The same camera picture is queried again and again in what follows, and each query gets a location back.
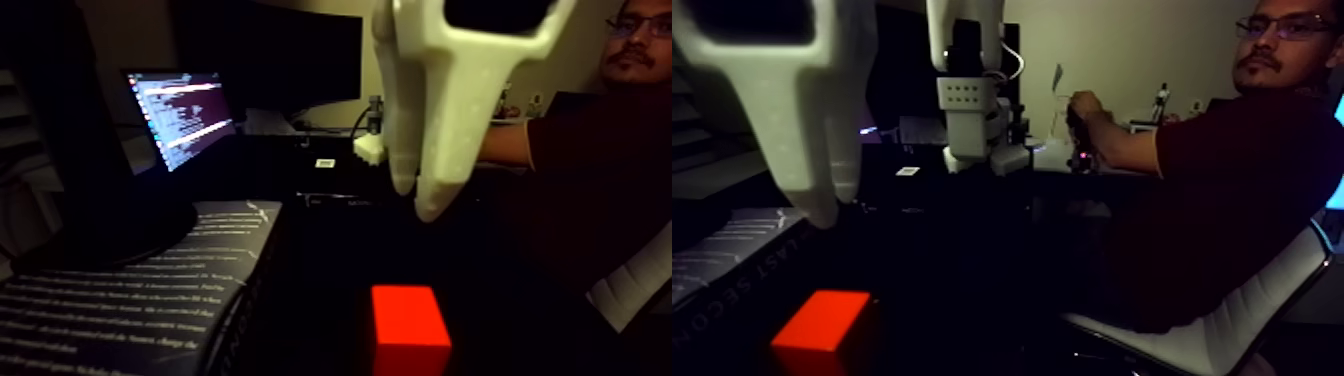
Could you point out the black computer monitor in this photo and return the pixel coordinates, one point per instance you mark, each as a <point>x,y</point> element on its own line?
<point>273,52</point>

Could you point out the laptop with lit screen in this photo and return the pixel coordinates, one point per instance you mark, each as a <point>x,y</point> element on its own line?
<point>178,110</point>

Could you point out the red cube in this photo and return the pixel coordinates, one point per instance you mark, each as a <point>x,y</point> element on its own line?
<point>410,315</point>

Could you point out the dark leader arm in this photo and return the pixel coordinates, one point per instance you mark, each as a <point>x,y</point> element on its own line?
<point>1082,158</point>

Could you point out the large black object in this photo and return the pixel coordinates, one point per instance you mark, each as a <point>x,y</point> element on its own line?
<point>94,210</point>

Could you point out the blue lit screen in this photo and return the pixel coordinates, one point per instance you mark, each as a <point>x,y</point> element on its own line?
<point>1340,158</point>

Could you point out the person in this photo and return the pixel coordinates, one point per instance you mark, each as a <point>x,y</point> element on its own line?
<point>1250,189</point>

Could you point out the dark book white print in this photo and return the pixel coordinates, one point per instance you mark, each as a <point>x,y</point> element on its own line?
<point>126,304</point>

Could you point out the person's left hand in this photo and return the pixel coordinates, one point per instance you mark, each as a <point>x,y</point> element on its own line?
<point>1087,110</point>

